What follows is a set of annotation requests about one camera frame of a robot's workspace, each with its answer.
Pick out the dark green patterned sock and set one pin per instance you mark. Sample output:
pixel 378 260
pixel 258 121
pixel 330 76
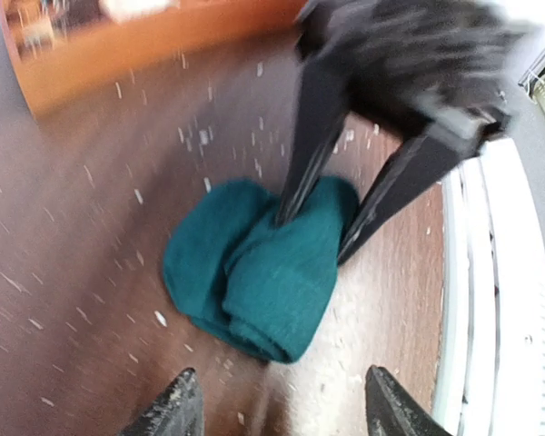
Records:
pixel 261 288

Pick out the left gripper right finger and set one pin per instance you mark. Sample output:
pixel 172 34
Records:
pixel 391 411

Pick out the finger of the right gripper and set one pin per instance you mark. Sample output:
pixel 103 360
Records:
pixel 419 163
pixel 323 105

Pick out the orange wooden divided tray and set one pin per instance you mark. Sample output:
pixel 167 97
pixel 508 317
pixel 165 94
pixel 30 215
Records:
pixel 52 68

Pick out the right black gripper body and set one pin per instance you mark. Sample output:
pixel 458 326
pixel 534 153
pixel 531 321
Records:
pixel 414 63

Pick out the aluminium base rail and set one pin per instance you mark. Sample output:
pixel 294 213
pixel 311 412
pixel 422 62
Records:
pixel 491 372

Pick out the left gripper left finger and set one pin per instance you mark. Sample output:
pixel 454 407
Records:
pixel 177 410

